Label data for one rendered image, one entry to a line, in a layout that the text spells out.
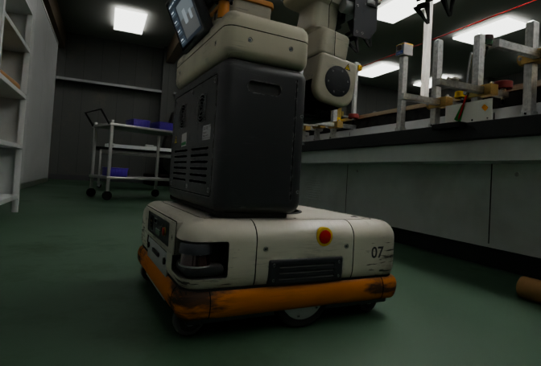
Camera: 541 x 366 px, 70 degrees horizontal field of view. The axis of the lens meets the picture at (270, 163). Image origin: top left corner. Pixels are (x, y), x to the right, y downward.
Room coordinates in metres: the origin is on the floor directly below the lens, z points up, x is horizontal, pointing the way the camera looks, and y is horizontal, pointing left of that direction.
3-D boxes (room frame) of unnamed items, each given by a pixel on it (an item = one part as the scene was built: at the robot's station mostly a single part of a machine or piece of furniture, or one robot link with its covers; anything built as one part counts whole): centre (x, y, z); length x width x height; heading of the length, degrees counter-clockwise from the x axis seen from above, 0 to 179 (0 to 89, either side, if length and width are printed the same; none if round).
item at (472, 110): (1.85, -0.92, 0.75); 0.26 x 0.01 x 0.10; 23
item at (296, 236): (1.30, 0.03, 0.16); 0.67 x 0.64 x 0.25; 117
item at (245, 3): (1.25, 0.13, 0.87); 0.23 x 0.15 x 0.11; 27
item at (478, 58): (1.83, -0.96, 0.89); 0.04 x 0.04 x 0.48; 23
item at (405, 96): (2.00, -0.83, 0.82); 0.43 x 0.03 x 0.04; 113
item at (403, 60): (2.30, -0.76, 0.93); 0.05 x 0.04 x 0.45; 23
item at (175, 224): (1.14, 0.31, 0.23); 0.41 x 0.02 x 0.08; 27
